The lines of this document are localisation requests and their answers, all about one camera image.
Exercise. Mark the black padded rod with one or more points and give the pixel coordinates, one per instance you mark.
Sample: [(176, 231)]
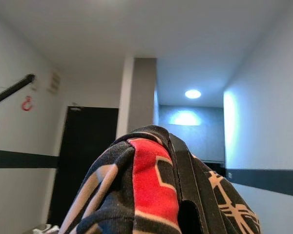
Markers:
[(12, 90)]

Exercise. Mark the red black printed garment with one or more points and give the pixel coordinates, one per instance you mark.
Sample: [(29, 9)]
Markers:
[(149, 182)]

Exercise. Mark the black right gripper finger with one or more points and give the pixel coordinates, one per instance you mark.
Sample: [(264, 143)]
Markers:
[(188, 185)]

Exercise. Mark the white wall socket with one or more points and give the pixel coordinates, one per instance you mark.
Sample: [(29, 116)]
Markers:
[(230, 175)]

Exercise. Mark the white wall notice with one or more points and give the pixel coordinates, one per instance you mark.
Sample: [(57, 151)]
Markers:
[(54, 83)]

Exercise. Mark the black door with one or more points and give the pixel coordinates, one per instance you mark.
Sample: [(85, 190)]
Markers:
[(88, 146)]

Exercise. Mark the round ceiling light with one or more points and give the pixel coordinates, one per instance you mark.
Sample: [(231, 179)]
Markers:
[(193, 93)]

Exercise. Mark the red wall hook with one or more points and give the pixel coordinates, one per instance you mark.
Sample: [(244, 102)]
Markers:
[(28, 107)]

